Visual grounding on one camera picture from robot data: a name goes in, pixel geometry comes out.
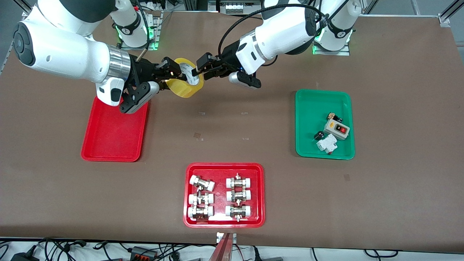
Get yellow tape roll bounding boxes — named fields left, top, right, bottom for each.
left=165, top=58, right=204, bottom=98

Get red plastic tray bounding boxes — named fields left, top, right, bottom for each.
left=183, top=163, right=265, bottom=228
left=80, top=93, right=149, bottom=162

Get green plastic tray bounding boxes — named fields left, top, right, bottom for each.
left=295, top=89, right=355, bottom=160

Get white power strip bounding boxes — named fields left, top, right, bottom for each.
left=224, top=2, right=252, bottom=15

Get metal fitting with white caps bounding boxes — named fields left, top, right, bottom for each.
left=189, top=175, right=216, bottom=192
left=226, top=173, right=253, bottom=189
left=188, top=192, right=215, bottom=206
left=226, top=189, right=252, bottom=203
left=225, top=204, right=252, bottom=223
left=187, top=206, right=215, bottom=222

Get white circuit breaker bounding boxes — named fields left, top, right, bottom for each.
left=316, top=134, right=339, bottom=155

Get red and metal bar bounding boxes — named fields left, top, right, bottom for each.
left=208, top=232, right=237, bottom=261

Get black and orange connector box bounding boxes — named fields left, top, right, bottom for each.
left=130, top=245, right=157, bottom=260

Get black power adapter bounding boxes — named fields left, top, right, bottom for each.
left=10, top=247, right=40, bottom=261

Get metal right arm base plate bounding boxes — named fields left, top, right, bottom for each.
left=120, top=10, right=162, bottom=51

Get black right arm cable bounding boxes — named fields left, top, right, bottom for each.
left=135, top=7, right=151, bottom=62

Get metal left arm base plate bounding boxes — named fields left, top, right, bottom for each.
left=312, top=33, right=351, bottom=56

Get grey push-button switch box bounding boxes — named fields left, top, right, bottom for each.
left=323, top=118, right=351, bottom=140

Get aluminium frame rail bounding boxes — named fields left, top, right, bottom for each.
left=438, top=0, right=464, bottom=28

